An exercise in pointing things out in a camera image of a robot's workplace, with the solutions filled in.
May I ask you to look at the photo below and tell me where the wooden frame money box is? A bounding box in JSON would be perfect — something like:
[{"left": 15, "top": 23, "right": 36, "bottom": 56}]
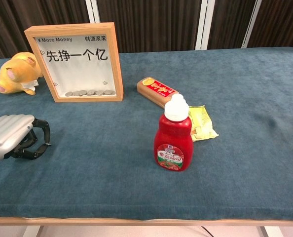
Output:
[{"left": 24, "top": 22, "right": 124, "bottom": 103}]

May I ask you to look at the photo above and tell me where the silver coin pile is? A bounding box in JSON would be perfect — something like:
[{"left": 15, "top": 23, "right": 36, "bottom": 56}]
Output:
[{"left": 65, "top": 89, "right": 113, "bottom": 97}]

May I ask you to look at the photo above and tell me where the blue table cloth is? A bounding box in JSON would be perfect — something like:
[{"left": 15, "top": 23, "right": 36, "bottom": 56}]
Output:
[{"left": 0, "top": 46, "right": 293, "bottom": 220}]

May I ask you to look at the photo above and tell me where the red ketchup bottle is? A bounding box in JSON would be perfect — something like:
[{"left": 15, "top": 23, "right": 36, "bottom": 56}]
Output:
[{"left": 153, "top": 93, "right": 194, "bottom": 173}]

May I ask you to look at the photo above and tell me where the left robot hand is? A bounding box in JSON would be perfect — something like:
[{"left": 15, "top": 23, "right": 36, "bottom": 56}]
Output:
[{"left": 0, "top": 114, "right": 51, "bottom": 162}]

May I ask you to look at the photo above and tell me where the yellow green snack packet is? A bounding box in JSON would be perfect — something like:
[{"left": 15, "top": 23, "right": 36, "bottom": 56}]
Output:
[{"left": 187, "top": 105, "right": 220, "bottom": 142}]

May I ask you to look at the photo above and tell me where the white partition post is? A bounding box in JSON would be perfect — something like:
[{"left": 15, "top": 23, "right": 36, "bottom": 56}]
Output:
[
  {"left": 195, "top": 0, "right": 216, "bottom": 50},
  {"left": 241, "top": 0, "right": 263, "bottom": 49},
  {"left": 86, "top": 0, "right": 100, "bottom": 24}
]

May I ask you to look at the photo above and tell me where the yellow plush toy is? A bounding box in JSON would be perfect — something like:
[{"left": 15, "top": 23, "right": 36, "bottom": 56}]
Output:
[{"left": 0, "top": 51, "right": 44, "bottom": 96}]

